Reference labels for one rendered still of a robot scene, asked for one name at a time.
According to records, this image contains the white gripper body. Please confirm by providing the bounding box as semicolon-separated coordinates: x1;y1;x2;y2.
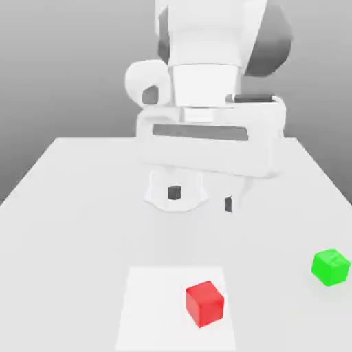
135;102;287;180

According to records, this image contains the small red cube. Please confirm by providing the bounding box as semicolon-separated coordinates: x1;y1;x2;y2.
185;280;226;329

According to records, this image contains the small green cube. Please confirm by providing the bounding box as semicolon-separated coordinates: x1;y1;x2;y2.
311;247;352;287

